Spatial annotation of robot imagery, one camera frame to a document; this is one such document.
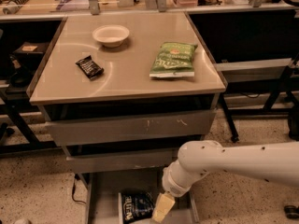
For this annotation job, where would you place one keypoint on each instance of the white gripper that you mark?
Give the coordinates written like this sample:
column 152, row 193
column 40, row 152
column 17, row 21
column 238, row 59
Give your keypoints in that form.
column 175, row 188

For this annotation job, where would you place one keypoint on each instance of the blue chip bag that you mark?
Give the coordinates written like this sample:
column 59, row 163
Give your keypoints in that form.
column 136, row 205

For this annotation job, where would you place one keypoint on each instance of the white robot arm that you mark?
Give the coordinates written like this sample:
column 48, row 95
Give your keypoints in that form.
column 278, row 163

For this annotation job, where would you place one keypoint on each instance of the grey middle drawer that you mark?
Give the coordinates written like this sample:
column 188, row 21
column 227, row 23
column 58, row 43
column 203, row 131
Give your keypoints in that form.
column 83, row 164

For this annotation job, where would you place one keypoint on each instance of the grey open bottom drawer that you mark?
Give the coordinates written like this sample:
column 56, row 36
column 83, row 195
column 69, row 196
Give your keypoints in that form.
column 105, row 205

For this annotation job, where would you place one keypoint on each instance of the grey top drawer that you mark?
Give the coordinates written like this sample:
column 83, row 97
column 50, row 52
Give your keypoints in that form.
column 129, row 128

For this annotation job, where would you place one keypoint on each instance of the grey drawer cabinet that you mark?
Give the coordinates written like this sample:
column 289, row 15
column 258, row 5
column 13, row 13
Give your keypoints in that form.
column 63, row 92

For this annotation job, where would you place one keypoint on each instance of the green chip bag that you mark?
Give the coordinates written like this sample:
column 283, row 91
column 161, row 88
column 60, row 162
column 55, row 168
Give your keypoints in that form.
column 174, row 59

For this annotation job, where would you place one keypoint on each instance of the black caster wheel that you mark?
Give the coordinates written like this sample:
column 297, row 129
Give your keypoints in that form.
column 291, row 211

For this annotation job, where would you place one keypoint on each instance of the black snack bar wrapper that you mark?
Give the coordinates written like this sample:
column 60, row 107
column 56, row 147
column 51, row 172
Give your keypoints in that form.
column 90, row 68

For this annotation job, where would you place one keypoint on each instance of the white paper bowl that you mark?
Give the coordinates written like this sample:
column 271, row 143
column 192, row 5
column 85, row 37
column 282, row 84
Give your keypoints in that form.
column 110, row 36

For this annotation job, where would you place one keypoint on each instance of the black box on shelf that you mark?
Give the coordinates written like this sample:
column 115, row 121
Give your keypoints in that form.
column 31, row 54

